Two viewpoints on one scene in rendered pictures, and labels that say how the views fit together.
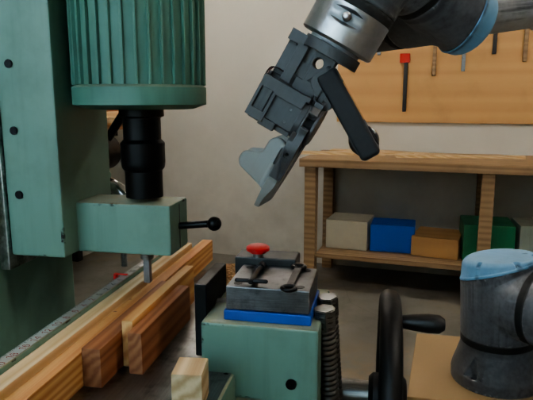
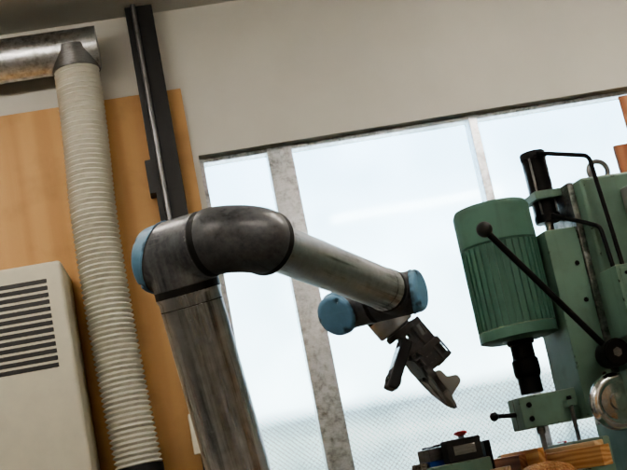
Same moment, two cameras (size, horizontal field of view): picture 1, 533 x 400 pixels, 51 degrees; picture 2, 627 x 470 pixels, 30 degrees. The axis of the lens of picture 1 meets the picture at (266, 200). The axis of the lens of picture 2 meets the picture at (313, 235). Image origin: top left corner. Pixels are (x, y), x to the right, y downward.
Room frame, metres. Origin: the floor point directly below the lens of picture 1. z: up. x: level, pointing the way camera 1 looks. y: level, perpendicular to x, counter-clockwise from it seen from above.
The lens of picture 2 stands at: (2.95, -1.33, 0.97)
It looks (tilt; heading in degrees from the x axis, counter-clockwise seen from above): 12 degrees up; 154
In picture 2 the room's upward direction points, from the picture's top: 11 degrees counter-clockwise
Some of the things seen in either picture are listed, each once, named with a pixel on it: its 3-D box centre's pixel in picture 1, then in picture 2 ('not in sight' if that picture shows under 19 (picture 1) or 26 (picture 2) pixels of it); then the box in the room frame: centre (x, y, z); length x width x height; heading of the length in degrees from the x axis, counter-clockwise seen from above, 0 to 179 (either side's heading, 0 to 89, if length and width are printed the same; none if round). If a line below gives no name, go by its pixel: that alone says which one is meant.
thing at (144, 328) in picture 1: (162, 325); (510, 467); (0.66, 0.13, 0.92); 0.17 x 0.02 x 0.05; 169
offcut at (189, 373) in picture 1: (190, 383); not in sight; (0.53, 0.08, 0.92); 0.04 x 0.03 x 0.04; 176
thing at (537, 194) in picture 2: not in sight; (541, 186); (0.79, 0.31, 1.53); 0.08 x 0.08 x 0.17; 79
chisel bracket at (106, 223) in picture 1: (133, 228); (546, 412); (0.76, 0.19, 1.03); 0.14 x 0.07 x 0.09; 79
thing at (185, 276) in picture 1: (162, 309); (523, 463); (0.71, 0.14, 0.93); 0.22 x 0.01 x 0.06; 169
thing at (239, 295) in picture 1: (273, 280); (448, 450); (0.65, -0.01, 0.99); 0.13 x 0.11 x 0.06; 169
